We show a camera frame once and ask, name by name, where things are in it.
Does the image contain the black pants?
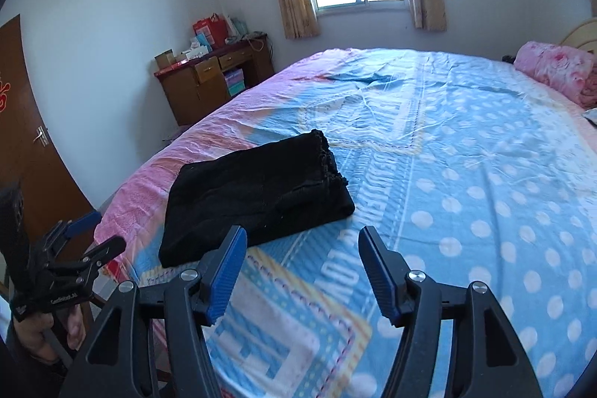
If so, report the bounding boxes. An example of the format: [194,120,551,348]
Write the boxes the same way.
[158,129,355,268]

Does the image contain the left hand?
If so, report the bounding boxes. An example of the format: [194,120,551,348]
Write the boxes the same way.
[12,305,86,365]

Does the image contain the brown wooden door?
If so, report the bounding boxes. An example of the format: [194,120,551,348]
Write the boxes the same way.
[0,16,93,242]

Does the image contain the pink and blue bed sheet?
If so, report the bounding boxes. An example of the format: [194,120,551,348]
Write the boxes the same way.
[94,50,596,397]

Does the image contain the brown wooden desk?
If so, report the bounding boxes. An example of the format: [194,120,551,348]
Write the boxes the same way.
[154,32,274,126]

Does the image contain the cardboard box on desk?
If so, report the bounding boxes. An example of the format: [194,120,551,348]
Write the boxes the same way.
[155,50,176,70]

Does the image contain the stacked books in desk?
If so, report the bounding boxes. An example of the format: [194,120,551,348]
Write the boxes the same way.
[224,69,246,97]

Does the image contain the red gift bag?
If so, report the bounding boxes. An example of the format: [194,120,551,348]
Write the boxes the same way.
[192,13,229,48]

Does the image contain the black and white pillow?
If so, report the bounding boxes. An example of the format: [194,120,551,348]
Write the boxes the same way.
[583,108,597,126]

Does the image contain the pink floral folded blanket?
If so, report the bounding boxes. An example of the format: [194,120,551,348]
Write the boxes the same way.
[514,41,596,109]

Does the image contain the cream wooden headboard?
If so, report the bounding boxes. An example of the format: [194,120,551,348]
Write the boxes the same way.
[560,17,597,54]

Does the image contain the silver door handle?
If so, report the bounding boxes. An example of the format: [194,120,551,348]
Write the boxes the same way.
[32,125,50,147]

